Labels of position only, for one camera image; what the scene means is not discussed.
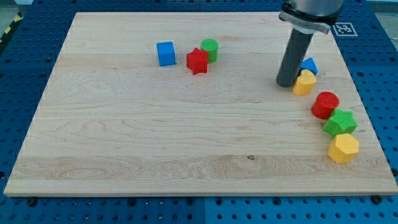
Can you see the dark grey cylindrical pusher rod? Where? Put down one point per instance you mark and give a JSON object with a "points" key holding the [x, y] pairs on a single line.
{"points": [[293, 57]]}

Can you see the green star block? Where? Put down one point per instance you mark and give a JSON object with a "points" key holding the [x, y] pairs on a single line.
{"points": [[340, 122]]}

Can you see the red star block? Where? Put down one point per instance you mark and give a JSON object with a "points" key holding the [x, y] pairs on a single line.
{"points": [[197, 61]]}

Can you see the blue triangular block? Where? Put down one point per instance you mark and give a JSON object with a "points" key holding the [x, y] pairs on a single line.
{"points": [[309, 64]]}

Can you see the yellow heart block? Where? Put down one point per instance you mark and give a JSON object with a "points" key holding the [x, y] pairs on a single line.
{"points": [[304, 83]]}

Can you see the white fiducial marker tag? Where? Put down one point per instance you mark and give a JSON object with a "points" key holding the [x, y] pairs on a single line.
{"points": [[344, 29]]}

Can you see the red cylinder block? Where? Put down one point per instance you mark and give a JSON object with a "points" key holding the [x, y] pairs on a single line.
{"points": [[324, 105]]}

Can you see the green cylinder block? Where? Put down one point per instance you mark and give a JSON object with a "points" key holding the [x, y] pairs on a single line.
{"points": [[211, 46]]}

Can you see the yellow hexagon block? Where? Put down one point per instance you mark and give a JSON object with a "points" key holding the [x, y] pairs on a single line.
{"points": [[343, 148]]}

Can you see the blue cube block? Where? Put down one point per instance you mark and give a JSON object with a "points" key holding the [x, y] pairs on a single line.
{"points": [[166, 53]]}

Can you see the light wooden board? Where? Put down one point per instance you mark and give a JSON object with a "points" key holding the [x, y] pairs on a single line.
{"points": [[113, 123]]}

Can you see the yellow black hazard tape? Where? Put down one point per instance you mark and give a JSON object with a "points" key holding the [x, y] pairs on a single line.
{"points": [[11, 29]]}

